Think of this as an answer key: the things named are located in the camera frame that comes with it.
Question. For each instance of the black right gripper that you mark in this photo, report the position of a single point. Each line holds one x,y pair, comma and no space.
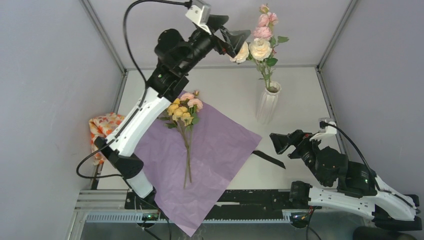
299,139

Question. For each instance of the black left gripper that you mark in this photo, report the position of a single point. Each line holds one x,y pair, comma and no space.
233,40

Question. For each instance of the black printed ribbon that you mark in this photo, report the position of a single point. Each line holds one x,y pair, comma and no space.
269,158

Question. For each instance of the white rose stem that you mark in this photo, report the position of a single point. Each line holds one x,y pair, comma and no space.
261,52

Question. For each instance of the peach rose stem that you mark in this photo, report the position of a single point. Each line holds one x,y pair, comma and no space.
190,105

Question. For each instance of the pink rose stem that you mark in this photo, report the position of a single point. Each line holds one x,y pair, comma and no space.
266,22

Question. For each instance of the yellow rose stem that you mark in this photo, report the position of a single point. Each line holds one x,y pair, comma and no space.
170,116

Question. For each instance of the purple wrapping paper sheet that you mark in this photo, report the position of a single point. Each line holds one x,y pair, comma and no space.
189,184

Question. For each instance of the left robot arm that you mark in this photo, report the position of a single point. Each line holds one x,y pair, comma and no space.
176,58

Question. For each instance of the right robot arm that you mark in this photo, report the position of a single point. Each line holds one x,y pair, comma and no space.
346,185

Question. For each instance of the white ribbed ceramic vase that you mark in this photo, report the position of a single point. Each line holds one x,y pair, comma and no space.
267,103

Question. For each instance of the black cylinder object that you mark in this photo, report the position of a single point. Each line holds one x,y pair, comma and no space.
371,233

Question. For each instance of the orange floral cloth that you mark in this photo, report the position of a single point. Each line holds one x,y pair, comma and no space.
102,126

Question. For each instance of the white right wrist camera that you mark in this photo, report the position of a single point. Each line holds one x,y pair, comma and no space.
326,129

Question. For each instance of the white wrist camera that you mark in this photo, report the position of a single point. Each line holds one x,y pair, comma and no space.
326,129
198,12

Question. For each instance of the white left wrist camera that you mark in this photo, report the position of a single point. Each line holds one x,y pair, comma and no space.
198,12

